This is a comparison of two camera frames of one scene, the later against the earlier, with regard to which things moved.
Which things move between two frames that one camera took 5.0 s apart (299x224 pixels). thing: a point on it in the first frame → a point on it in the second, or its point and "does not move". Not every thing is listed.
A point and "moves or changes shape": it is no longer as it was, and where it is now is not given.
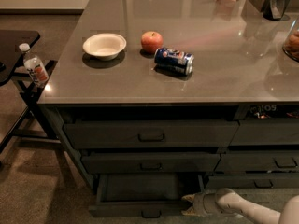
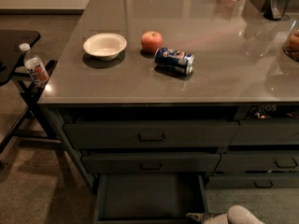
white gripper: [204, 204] → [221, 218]
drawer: [144, 195] moves or changes shape
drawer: [148, 134] does not move
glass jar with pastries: [291, 45] does not move
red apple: [151, 41] does not move
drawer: [266, 132] does not move
